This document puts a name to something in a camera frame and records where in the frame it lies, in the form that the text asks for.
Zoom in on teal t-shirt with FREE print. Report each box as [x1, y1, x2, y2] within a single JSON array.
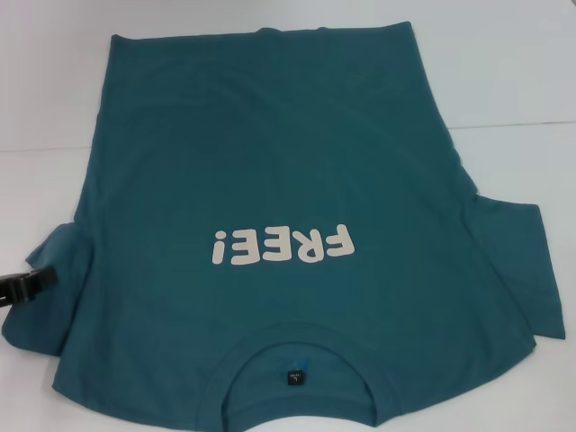
[[0, 20, 567, 432]]

